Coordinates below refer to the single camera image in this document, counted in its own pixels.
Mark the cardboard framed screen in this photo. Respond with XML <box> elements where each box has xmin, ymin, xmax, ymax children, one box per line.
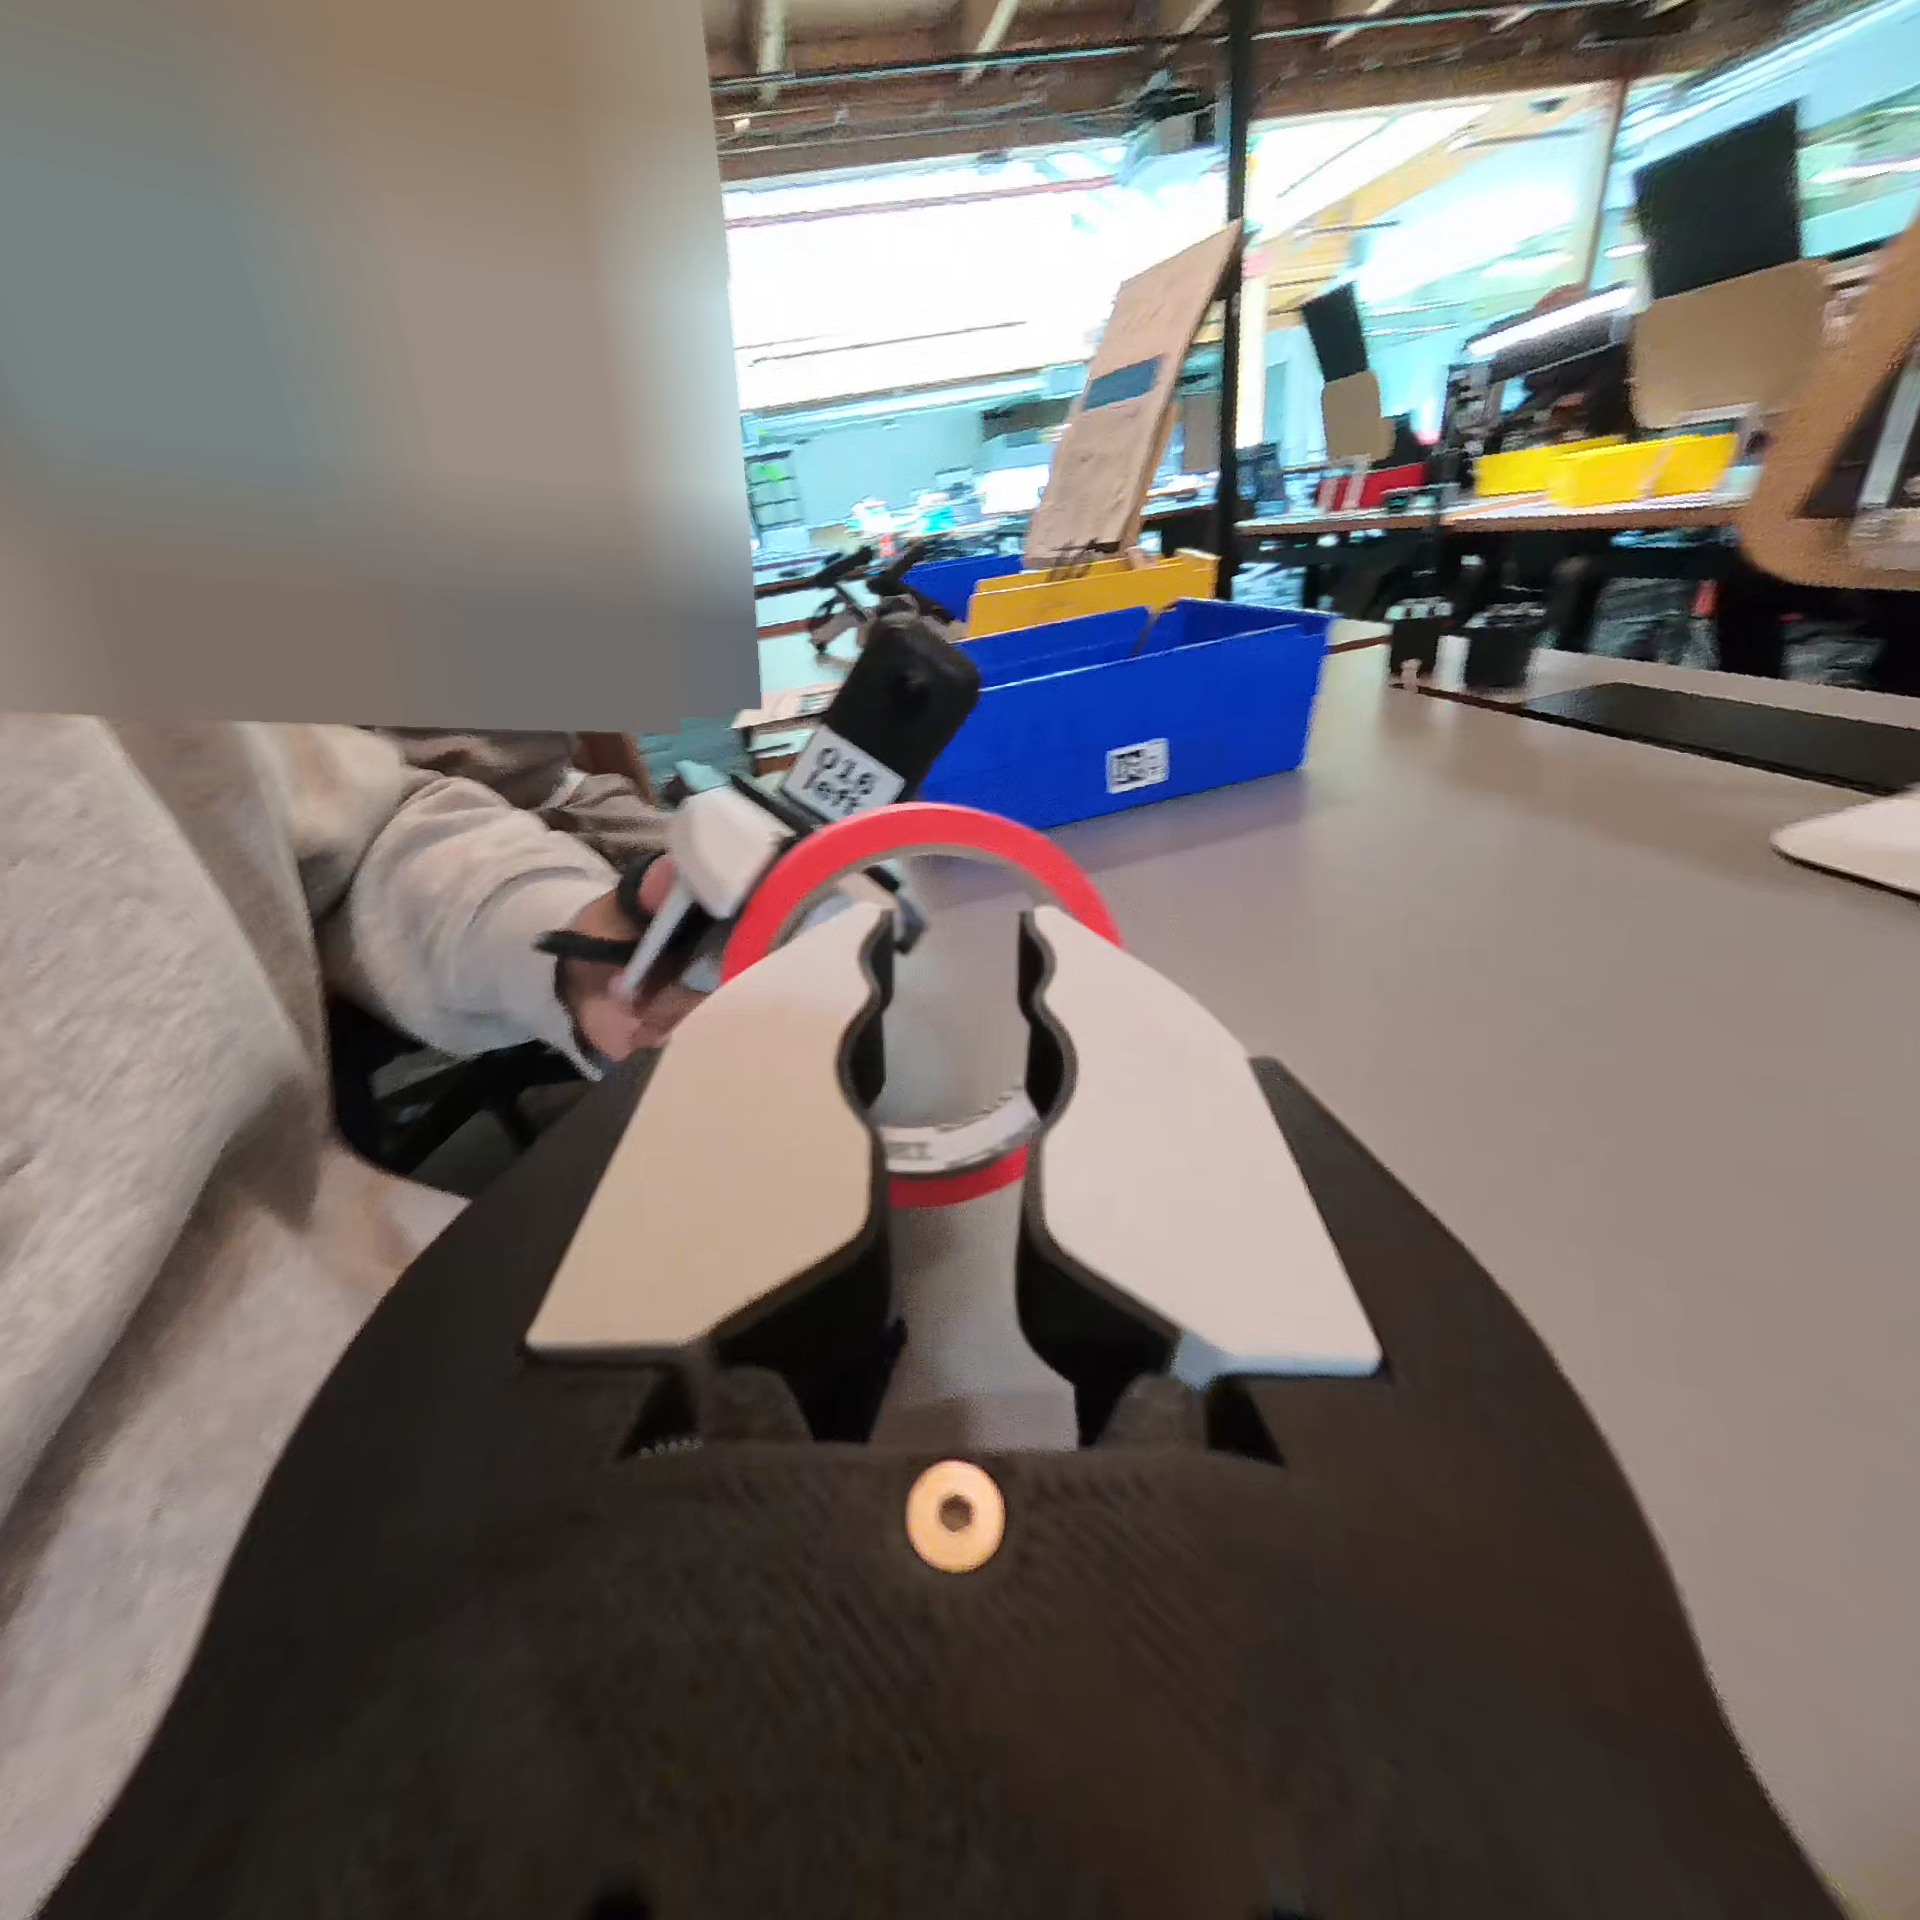
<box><xmin>1738</xmin><ymin>217</ymin><xmax>1920</xmax><ymax>590</ymax></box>

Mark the clipped cardboard sheet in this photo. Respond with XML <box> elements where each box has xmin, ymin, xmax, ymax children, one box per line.
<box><xmin>1024</xmin><ymin>219</ymin><xmax>1250</xmax><ymax>572</ymax></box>

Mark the small black monitor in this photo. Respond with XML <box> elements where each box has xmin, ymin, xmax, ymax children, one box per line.
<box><xmin>1299</xmin><ymin>281</ymin><xmax>1374</xmax><ymax>387</ymax></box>

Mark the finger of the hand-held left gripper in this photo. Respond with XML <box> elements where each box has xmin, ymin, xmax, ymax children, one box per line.
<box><xmin>667</xmin><ymin>782</ymin><xmax>785</xmax><ymax>921</ymax></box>
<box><xmin>795</xmin><ymin>866</ymin><xmax>920</xmax><ymax>950</ymax></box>

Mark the red tape roll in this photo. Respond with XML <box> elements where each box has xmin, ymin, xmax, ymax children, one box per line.
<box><xmin>719</xmin><ymin>803</ymin><xmax>1123</xmax><ymax>1211</ymax></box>

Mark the wooden workbench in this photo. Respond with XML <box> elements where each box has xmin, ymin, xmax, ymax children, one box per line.
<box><xmin>1236</xmin><ymin>485</ymin><xmax>1801</xmax><ymax>678</ymax></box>

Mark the person's left forearm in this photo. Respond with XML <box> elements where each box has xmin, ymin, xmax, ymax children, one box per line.
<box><xmin>286</xmin><ymin>727</ymin><xmax>677</xmax><ymax>1050</ymax></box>

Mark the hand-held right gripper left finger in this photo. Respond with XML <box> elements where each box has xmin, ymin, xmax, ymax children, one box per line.
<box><xmin>527</xmin><ymin>903</ymin><xmax>909</xmax><ymax>1427</ymax></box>

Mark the large blue labelled bin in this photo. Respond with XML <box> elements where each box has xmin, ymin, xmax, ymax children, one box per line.
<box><xmin>917</xmin><ymin>596</ymin><xmax>1337</xmax><ymax>831</ymax></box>

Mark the person's left hand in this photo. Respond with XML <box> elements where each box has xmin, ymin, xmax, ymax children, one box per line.
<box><xmin>543</xmin><ymin>877</ymin><xmax>707</xmax><ymax>1080</ymax></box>

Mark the black jointed arm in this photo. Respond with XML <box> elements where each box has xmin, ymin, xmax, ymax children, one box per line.
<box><xmin>807</xmin><ymin>543</ymin><xmax>939</xmax><ymax>650</ymax></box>

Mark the white flat object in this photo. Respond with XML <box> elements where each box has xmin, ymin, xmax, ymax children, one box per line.
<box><xmin>1771</xmin><ymin>794</ymin><xmax>1920</xmax><ymax>902</ymax></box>

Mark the yellow storage bin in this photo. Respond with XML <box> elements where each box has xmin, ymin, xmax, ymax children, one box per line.
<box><xmin>963</xmin><ymin>548</ymin><xmax>1221</xmax><ymax>640</ymax></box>
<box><xmin>1545</xmin><ymin>430</ymin><xmax>1743</xmax><ymax>507</ymax></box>
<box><xmin>1470</xmin><ymin>436</ymin><xmax>1631</xmax><ymax>498</ymax></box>

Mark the blue storage bin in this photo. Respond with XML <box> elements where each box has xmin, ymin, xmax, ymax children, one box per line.
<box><xmin>899</xmin><ymin>551</ymin><xmax>1029</xmax><ymax>619</ymax></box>

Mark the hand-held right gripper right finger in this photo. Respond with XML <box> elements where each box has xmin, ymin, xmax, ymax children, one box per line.
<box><xmin>1017</xmin><ymin>903</ymin><xmax>1387</xmax><ymax>1427</ymax></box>

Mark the black pole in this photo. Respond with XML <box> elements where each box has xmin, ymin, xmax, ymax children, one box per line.
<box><xmin>1219</xmin><ymin>0</ymin><xmax>1269</xmax><ymax>602</ymax></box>

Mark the black table mat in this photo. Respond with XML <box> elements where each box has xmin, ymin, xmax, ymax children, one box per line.
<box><xmin>1521</xmin><ymin>682</ymin><xmax>1920</xmax><ymax>796</ymax></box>

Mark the cardboard panel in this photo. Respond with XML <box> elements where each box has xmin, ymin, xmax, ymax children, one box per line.
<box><xmin>1627</xmin><ymin>261</ymin><xmax>1835</xmax><ymax>430</ymax></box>

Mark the person in grey hoodie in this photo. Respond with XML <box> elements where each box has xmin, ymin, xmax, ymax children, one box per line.
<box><xmin>0</xmin><ymin>712</ymin><xmax>602</xmax><ymax>1920</ymax></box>

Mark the black chair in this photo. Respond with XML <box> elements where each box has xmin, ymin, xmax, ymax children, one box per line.
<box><xmin>328</xmin><ymin>990</ymin><xmax>595</xmax><ymax>1179</ymax></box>

